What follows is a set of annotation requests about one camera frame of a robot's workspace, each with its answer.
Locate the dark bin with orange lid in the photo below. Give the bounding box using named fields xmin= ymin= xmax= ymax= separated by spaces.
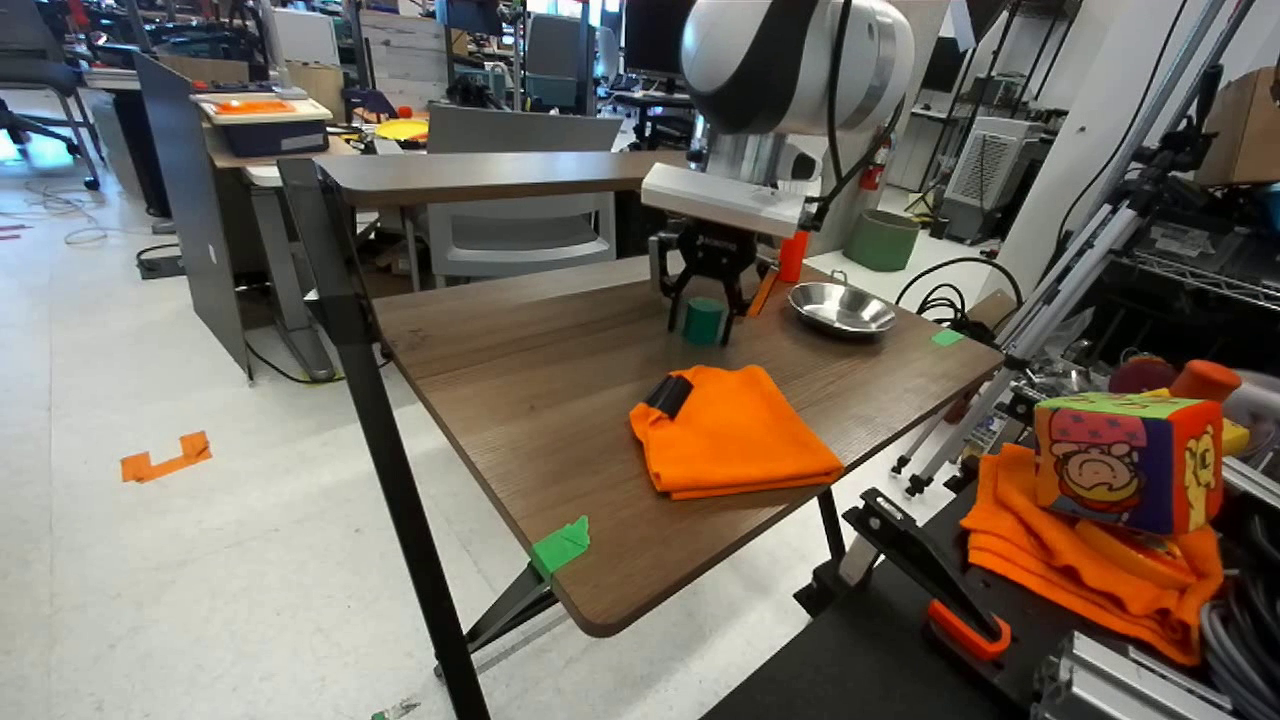
xmin=195 ymin=87 xmax=336 ymax=160

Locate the black orange bar clamp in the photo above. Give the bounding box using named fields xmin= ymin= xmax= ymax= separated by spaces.
xmin=844 ymin=484 xmax=1018 ymax=672

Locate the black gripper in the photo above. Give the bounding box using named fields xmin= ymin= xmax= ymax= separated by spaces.
xmin=647 ymin=223 xmax=763 ymax=352

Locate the silver metal pan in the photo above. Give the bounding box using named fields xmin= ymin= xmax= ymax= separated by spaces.
xmin=786 ymin=274 xmax=900 ymax=340

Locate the brown wooden table with shelf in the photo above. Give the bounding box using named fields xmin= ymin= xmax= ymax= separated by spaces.
xmin=275 ymin=142 xmax=1008 ymax=720

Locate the grey office chair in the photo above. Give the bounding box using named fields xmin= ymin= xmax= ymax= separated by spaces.
xmin=420 ymin=98 xmax=624 ymax=286

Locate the small black block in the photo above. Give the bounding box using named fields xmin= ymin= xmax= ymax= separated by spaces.
xmin=643 ymin=371 xmax=696 ymax=420

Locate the folded orange cloth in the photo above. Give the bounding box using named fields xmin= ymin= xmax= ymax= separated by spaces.
xmin=624 ymin=359 xmax=848 ymax=504

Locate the grey desk partition panel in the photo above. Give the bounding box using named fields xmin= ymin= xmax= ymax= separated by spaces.
xmin=138 ymin=51 xmax=255 ymax=383

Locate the small green tape strip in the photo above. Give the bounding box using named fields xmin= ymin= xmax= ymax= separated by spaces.
xmin=530 ymin=510 xmax=595 ymax=581

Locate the orange floor tape mark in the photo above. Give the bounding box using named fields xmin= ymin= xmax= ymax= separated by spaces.
xmin=117 ymin=429 xmax=216 ymax=486

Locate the crumpled orange cloth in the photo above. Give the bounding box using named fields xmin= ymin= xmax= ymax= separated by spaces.
xmin=956 ymin=439 xmax=1228 ymax=672

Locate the colourful soft toy cube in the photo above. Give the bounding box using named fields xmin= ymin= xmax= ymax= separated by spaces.
xmin=1031 ymin=388 xmax=1228 ymax=538

